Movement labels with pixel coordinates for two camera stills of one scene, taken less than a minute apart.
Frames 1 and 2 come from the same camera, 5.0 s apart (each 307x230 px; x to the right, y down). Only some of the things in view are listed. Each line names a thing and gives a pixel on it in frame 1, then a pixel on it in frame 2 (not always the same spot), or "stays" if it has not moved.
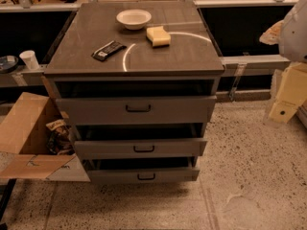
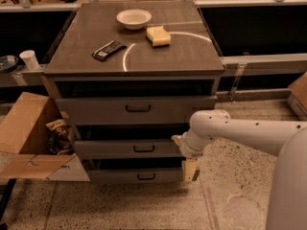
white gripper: x=295 y=37 → x=184 y=147
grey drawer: x=119 y=149 stays
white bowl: x=133 y=19 stays
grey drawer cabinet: x=139 y=82 stays
